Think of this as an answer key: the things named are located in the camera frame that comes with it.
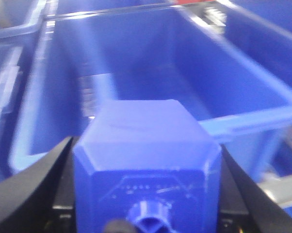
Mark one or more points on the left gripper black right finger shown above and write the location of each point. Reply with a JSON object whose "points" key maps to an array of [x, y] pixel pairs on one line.
{"points": [[244, 207]]}

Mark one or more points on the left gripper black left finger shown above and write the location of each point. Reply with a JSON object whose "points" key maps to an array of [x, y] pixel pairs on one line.
{"points": [[26, 198]]}

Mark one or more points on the blue bottle-shaped part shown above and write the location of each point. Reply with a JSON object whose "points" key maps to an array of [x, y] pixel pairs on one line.
{"points": [[148, 162]]}

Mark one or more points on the blue target bin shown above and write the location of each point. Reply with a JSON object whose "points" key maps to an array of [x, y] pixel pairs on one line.
{"points": [[148, 54]]}

